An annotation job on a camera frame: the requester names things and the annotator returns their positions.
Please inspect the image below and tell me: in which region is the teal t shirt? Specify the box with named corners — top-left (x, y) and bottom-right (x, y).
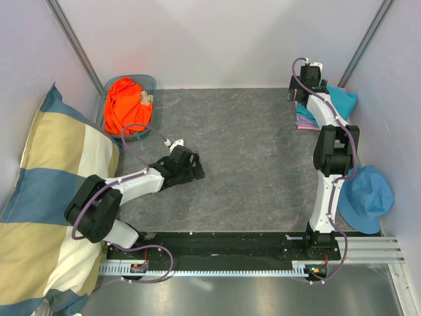
top-left (294, 86), bottom-right (359, 123)

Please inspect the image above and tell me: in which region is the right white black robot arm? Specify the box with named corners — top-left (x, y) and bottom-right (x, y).
top-left (287, 57), bottom-right (360, 260)

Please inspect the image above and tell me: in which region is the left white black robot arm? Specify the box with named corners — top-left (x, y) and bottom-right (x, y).
top-left (64, 144), bottom-right (205, 259)

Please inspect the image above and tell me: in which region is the folded purple t shirt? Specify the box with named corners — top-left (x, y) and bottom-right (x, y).
top-left (294, 86), bottom-right (348, 130)

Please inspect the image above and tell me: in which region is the blue plastic laundry basket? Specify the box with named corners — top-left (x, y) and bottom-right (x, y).
top-left (95, 74), bottom-right (157, 143)

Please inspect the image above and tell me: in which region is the folded pink t shirt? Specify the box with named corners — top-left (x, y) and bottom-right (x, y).
top-left (295, 102), bottom-right (320, 131)

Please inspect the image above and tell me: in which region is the beige crumpled cloth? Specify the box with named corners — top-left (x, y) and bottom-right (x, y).
top-left (139, 90), bottom-right (153, 105)

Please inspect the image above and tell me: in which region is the orange t shirt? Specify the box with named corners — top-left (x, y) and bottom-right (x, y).
top-left (103, 77), bottom-right (153, 136)

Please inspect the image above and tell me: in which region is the blue bucket hat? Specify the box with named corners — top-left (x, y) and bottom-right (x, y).
top-left (337, 165), bottom-right (394, 234)

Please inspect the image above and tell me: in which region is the blue beige striped pillow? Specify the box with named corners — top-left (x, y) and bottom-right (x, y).
top-left (1, 86), bottom-right (119, 315)

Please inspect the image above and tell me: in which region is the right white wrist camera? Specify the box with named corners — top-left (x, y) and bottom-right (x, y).
top-left (303, 58), bottom-right (323, 72)

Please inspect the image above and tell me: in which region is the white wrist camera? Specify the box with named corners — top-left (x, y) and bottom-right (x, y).
top-left (303, 58), bottom-right (323, 72)
top-left (164, 139), bottom-right (184, 152)

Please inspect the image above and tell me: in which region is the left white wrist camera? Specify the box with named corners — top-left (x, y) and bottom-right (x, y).
top-left (164, 139), bottom-right (184, 152)

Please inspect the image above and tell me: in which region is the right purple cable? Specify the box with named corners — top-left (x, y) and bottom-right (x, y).
top-left (291, 57), bottom-right (359, 286)

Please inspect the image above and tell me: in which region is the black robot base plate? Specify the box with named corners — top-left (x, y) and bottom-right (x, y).
top-left (107, 232), bottom-right (337, 271)

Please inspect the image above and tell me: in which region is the right aluminium frame post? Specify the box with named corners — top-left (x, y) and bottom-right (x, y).
top-left (338, 0), bottom-right (395, 88)

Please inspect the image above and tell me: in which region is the aluminium frame post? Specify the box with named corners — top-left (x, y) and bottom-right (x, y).
top-left (45, 0), bottom-right (103, 94)
top-left (338, 0), bottom-right (395, 88)

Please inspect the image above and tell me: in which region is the grey slotted cable duct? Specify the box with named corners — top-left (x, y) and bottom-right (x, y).
top-left (99, 261), bottom-right (328, 277)

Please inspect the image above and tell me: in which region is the left aluminium frame post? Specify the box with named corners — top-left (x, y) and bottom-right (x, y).
top-left (45, 0), bottom-right (103, 94)

